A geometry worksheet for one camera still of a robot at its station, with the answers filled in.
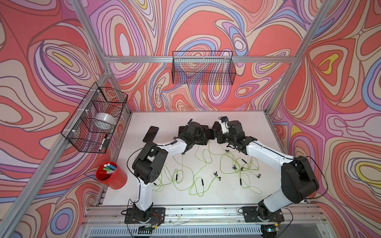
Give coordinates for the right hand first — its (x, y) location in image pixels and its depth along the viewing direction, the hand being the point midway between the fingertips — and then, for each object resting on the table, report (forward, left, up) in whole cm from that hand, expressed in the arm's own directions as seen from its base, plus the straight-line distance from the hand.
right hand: (216, 136), depth 90 cm
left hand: (+3, +1, +1) cm, 4 cm away
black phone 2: (+19, +7, -12) cm, 24 cm away
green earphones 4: (-14, -13, -13) cm, 23 cm away
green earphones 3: (-20, +15, -13) cm, 28 cm away
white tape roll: (0, +59, +20) cm, 62 cm away
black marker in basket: (-10, +58, +14) cm, 61 cm away
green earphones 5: (-13, -15, -13) cm, 24 cm away
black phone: (+12, +45, -11) cm, 48 cm away
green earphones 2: (-16, +24, -12) cm, 32 cm away
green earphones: (-21, +25, -13) cm, 35 cm away
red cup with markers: (-22, +57, 0) cm, 61 cm away
